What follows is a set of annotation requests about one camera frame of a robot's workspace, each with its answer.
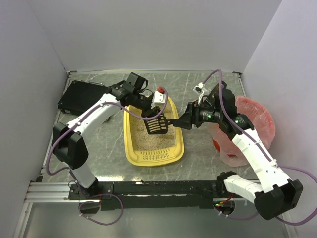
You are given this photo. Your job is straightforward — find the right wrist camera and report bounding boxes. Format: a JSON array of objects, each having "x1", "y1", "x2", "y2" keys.
[{"x1": 193, "y1": 83, "x2": 207, "y2": 97}]

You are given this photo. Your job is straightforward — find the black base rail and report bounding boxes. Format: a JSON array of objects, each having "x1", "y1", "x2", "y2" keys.
[{"x1": 68, "y1": 180, "x2": 230, "y2": 211}]

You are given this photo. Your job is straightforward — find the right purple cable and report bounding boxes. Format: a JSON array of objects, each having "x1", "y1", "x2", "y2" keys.
[{"x1": 198, "y1": 68, "x2": 317, "y2": 226}]

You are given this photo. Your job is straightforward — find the black metronome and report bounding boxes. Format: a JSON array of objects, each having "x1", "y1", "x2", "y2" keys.
[{"x1": 203, "y1": 81, "x2": 227, "y2": 106}]

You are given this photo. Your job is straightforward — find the purple cable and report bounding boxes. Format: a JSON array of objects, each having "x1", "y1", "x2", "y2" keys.
[
  {"x1": 46, "y1": 88, "x2": 169, "y2": 226},
  {"x1": 198, "y1": 68, "x2": 317, "y2": 226}
]

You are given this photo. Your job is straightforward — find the yellow litter box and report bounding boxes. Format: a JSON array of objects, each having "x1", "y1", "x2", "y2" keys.
[{"x1": 123, "y1": 112, "x2": 185, "y2": 167}]

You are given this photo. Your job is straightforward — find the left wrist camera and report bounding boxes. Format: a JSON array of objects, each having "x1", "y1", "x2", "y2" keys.
[{"x1": 152, "y1": 87, "x2": 166, "y2": 104}]

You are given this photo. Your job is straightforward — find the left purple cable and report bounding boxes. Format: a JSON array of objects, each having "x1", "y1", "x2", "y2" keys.
[{"x1": 46, "y1": 88, "x2": 169, "y2": 226}]

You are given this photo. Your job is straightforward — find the black litter scoop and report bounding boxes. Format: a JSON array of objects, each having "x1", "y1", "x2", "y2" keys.
[{"x1": 144, "y1": 113, "x2": 177, "y2": 135}]

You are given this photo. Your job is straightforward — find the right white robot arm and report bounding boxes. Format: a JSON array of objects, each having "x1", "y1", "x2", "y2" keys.
[{"x1": 170, "y1": 89, "x2": 303, "y2": 220}]

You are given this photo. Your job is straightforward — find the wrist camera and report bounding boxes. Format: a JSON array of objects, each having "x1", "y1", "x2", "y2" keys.
[
  {"x1": 152, "y1": 87, "x2": 166, "y2": 104},
  {"x1": 193, "y1": 83, "x2": 207, "y2": 97}
]

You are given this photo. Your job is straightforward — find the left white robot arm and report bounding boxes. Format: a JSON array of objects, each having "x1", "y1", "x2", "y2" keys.
[{"x1": 49, "y1": 72, "x2": 168, "y2": 190}]

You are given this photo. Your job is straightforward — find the black flat box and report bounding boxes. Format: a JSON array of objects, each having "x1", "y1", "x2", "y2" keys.
[{"x1": 58, "y1": 80, "x2": 107, "y2": 116}]

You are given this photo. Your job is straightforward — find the red basket with bag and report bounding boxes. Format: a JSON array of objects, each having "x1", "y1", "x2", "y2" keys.
[{"x1": 209, "y1": 96, "x2": 275, "y2": 167}]

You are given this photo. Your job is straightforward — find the cat litter pellets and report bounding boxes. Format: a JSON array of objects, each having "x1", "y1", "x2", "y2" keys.
[{"x1": 130, "y1": 103, "x2": 178, "y2": 151}]

